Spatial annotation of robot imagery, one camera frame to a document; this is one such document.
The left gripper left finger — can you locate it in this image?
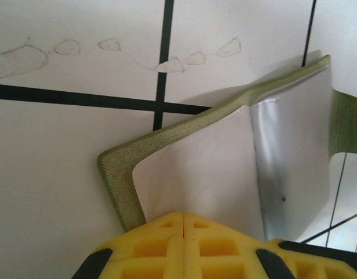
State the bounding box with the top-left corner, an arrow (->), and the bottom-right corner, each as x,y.
70,212 -> 185,279

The green card holder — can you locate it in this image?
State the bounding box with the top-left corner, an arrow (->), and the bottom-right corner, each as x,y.
96,53 -> 357,244

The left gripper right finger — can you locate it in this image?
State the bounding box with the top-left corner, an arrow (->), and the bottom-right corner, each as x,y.
182,212 -> 357,279

